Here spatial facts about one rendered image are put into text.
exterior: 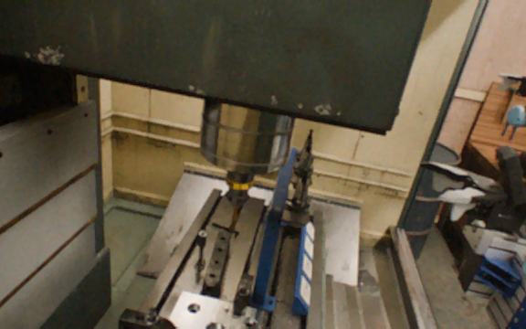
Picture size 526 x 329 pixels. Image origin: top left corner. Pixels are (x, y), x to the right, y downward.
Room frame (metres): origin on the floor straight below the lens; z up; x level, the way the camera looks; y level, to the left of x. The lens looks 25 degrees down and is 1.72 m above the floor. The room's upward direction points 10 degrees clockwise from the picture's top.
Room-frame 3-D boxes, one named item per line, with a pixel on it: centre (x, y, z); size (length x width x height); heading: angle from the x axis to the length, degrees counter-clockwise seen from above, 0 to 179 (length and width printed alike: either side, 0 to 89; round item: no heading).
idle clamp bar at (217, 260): (0.91, 0.10, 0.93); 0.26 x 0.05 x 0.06; 0
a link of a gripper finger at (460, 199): (0.60, -0.36, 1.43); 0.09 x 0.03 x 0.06; 121
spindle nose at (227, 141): (0.59, 0.04, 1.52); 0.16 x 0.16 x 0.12
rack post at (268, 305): (0.81, -0.05, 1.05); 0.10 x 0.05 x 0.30; 85
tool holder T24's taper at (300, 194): (0.86, -0.11, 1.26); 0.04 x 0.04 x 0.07
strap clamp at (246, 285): (0.74, 0.00, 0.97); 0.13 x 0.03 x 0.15; 175
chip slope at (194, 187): (1.24, -0.02, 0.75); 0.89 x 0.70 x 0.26; 85
